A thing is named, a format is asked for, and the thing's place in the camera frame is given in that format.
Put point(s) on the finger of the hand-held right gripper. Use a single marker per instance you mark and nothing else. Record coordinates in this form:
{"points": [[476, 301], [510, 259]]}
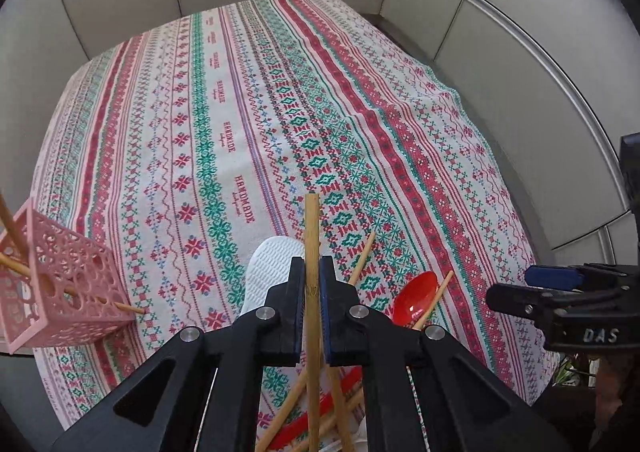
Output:
{"points": [[515, 299], [550, 277]]}

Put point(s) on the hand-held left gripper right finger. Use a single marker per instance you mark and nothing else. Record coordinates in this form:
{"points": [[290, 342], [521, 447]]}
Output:
{"points": [[327, 312]]}

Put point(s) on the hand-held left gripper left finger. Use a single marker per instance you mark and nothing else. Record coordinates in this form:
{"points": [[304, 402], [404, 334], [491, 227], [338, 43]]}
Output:
{"points": [[297, 312]]}

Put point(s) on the white plastic spoon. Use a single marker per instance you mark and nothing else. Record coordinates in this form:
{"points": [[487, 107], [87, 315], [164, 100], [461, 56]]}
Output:
{"points": [[270, 267]]}

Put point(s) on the bamboo chopstick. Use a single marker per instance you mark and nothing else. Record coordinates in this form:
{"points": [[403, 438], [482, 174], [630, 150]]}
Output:
{"points": [[361, 257], [312, 232], [342, 412], [131, 308], [440, 292], [10, 222], [327, 424]]}

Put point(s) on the red plastic spoon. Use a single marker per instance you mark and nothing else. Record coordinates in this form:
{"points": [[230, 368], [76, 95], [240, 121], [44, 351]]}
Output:
{"points": [[412, 299]]}

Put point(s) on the pink perforated plastic basket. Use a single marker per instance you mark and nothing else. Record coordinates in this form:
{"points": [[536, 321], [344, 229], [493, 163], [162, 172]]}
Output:
{"points": [[75, 277]]}

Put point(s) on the red green patterned tablecloth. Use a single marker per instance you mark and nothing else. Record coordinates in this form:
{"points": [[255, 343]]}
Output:
{"points": [[225, 106]]}

